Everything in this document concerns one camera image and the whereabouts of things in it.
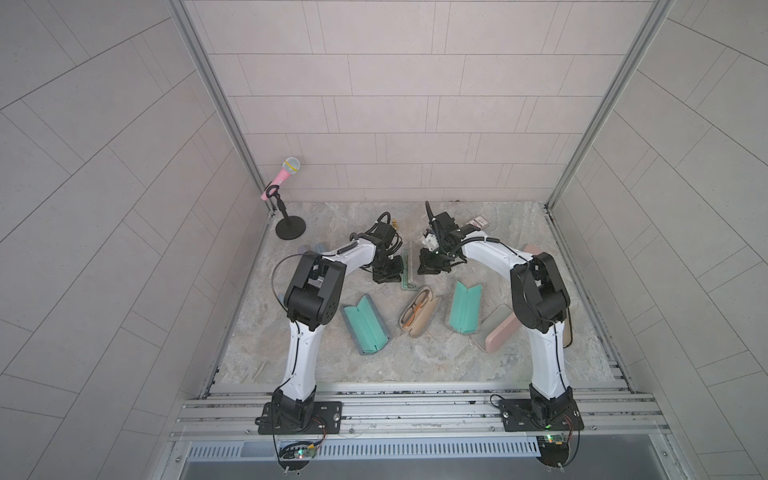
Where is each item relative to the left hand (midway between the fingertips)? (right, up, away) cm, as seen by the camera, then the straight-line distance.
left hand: (407, 275), depth 99 cm
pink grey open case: (+25, -10, -20) cm, 33 cm away
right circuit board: (+33, -36, -30) cm, 58 cm away
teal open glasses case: (-12, -13, -13) cm, 22 cm away
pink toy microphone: (-37, +35, -6) cm, 51 cm away
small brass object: (0, +16, +12) cm, 20 cm away
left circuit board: (-26, -34, -33) cm, 54 cm away
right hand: (+3, +3, -4) cm, 6 cm away
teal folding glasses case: (+18, -8, -9) cm, 22 cm away
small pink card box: (+28, +18, +12) cm, 35 cm away
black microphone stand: (-43, +16, +11) cm, 47 cm away
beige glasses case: (+3, -9, -11) cm, 15 cm away
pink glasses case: (+45, +9, +6) cm, 46 cm away
